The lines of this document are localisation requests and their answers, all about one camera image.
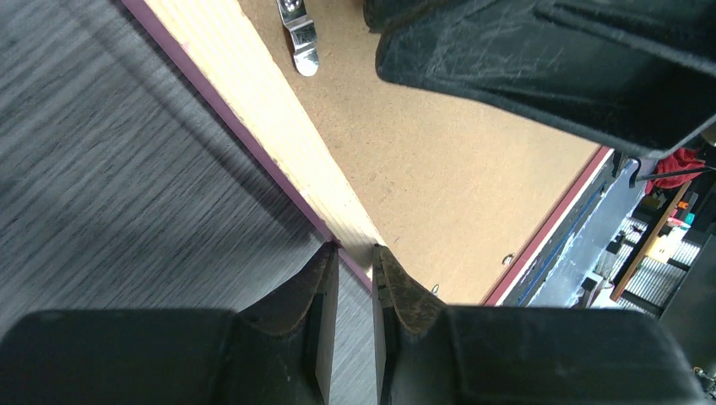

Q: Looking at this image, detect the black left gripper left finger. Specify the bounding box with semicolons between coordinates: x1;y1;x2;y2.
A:
1;242;339;404

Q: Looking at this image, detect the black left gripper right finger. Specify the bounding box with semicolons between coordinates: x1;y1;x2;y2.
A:
372;245;705;404

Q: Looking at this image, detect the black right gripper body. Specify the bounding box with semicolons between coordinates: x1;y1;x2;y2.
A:
363;1;715;159

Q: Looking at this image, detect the brown backing board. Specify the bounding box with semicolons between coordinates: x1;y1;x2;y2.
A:
241;1;597;305

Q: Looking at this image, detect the pink wooden picture frame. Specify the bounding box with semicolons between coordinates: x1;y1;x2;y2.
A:
127;1;611;305

